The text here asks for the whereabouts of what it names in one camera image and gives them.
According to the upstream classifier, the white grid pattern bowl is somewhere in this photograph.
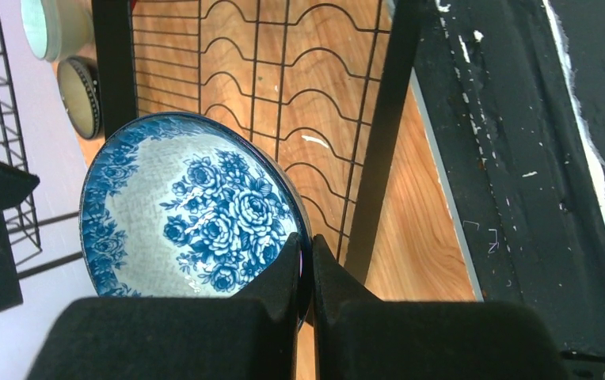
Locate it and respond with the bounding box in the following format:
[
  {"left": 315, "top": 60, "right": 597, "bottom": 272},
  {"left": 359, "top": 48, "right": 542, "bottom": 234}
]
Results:
[{"left": 20, "top": 0, "right": 93, "bottom": 63}]

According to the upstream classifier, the black wire dish rack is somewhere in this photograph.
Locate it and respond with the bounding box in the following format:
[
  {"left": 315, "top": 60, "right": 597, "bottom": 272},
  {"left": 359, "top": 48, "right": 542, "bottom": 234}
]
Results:
[{"left": 0, "top": 0, "right": 429, "bottom": 316}]

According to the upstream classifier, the white blue rose bowl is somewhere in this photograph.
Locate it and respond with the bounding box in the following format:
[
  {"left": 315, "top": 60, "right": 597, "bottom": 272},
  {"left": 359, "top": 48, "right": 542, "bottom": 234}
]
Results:
[{"left": 79, "top": 112, "right": 311, "bottom": 318}]

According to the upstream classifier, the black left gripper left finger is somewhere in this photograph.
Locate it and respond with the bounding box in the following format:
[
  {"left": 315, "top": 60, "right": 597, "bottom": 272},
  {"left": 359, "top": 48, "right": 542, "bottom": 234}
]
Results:
[{"left": 28, "top": 234, "right": 301, "bottom": 379}]

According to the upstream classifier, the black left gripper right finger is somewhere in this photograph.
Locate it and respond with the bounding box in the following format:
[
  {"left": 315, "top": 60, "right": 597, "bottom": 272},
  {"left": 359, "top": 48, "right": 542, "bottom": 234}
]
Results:
[{"left": 311, "top": 235, "right": 569, "bottom": 379}]

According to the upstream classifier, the black patterned rim bowl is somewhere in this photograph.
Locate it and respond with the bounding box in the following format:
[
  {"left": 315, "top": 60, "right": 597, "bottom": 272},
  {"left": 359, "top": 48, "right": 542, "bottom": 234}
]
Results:
[{"left": 56, "top": 55, "right": 102, "bottom": 140}]

